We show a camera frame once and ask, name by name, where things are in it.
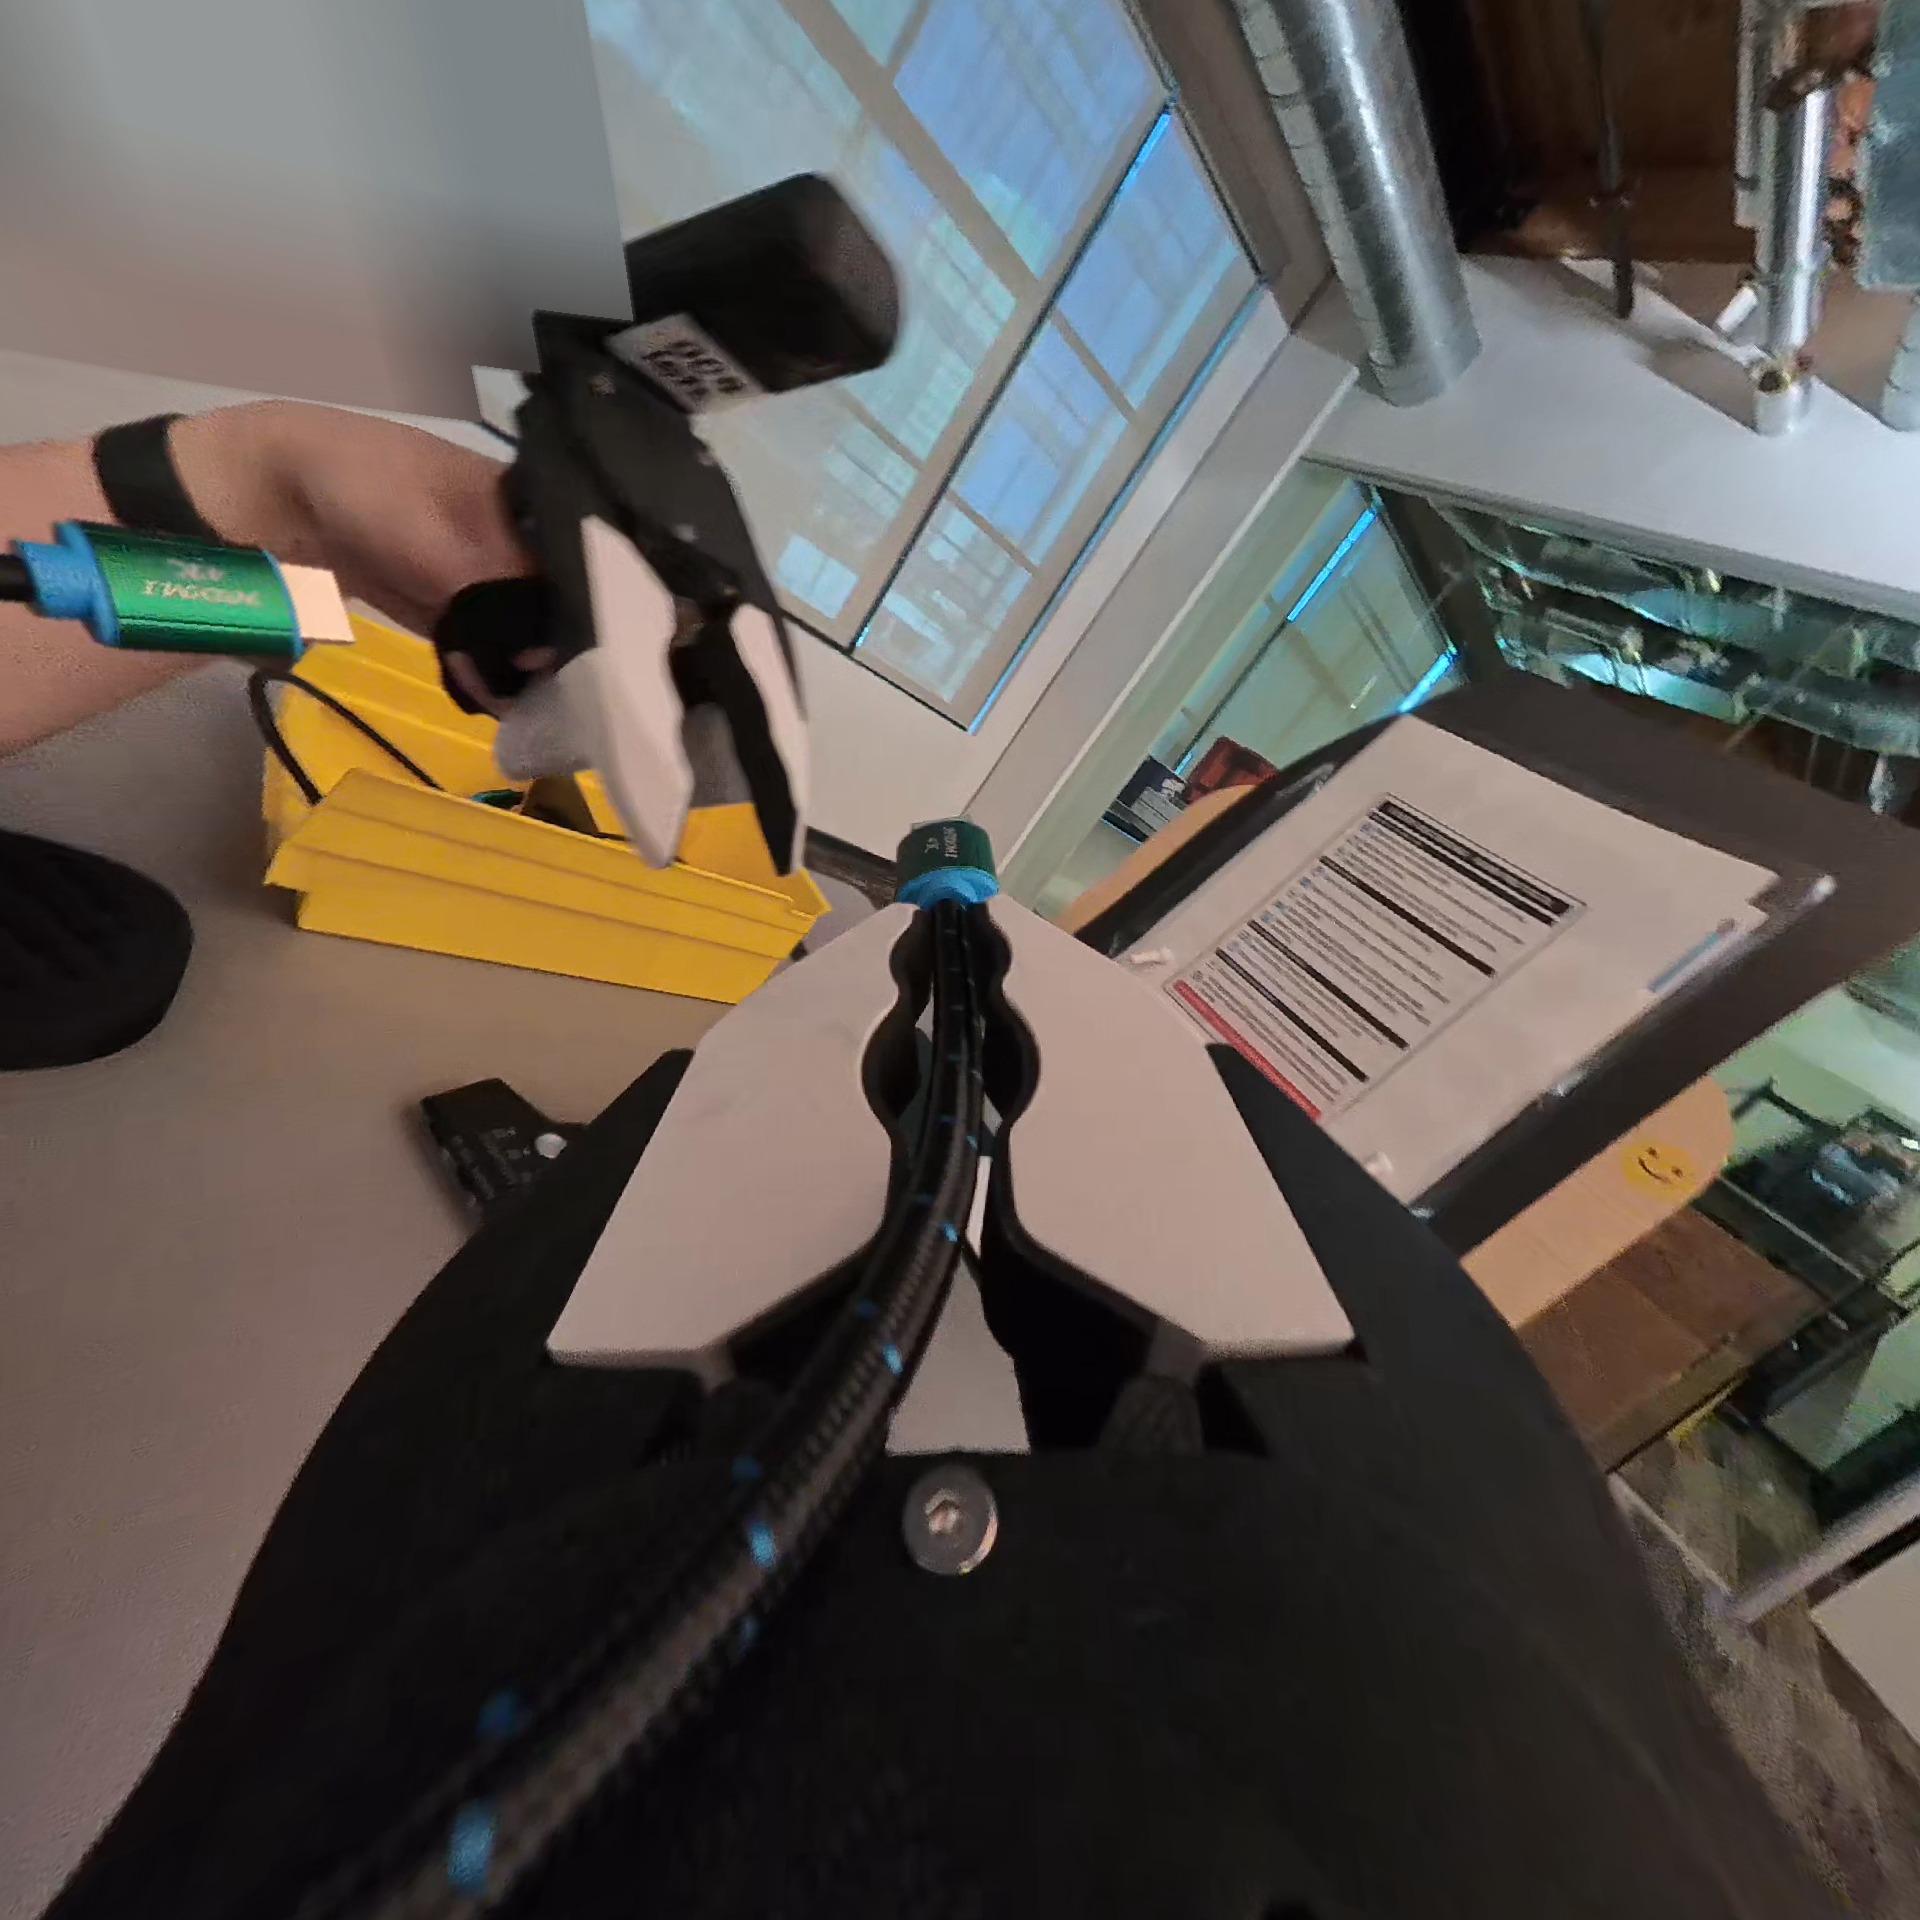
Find silver ceiling pipes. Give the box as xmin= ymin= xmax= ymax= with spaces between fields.
xmin=1725 ymin=0 xmax=1920 ymax=438

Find black wristband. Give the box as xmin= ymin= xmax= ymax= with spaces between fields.
xmin=93 ymin=414 xmax=230 ymax=547

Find red and blue box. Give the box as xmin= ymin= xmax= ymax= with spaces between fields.
xmin=1103 ymin=735 xmax=1278 ymax=843

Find black braided HDMI cable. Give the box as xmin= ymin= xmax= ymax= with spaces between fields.
xmin=0 ymin=519 xmax=1002 ymax=1920

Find large window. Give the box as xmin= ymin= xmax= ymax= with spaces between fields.
xmin=583 ymin=0 xmax=1470 ymax=739

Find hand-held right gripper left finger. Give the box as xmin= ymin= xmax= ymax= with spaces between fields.
xmin=545 ymin=906 xmax=920 ymax=1371

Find wooden rimmed instruction sign board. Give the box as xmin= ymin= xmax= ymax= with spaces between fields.
xmin=1057 ymin=683 xmax=1845 ymax=1331

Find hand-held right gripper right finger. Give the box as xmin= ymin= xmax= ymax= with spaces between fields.
xmin=978 ymin=897 xmax=1357 ymax=1448

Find yellow plastic bin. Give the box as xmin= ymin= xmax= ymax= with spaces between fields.
xmin=258 ymin=612 xmax=833 ymax=1008

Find black ribbed pad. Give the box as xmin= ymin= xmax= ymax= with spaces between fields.
xmin=0 ymin=833 xmax=195 ymax=1070

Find person's left forearm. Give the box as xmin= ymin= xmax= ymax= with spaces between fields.
xmin=0 ymin=438 xmax=303 ymax=761

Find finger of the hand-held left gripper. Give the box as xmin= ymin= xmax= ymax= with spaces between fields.
xmin=576 ymin=516 xmax=703 ymax=876
xmin=709 ymin=597 xmax=816 ymax=881

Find person's left hand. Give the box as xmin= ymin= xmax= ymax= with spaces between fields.
xmin=182 ymin=399 xmax=530 ymax=641

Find silver ventilation duct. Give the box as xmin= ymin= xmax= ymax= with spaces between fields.
xmin=1231 ymin=0 xmax=1485 ymax=411

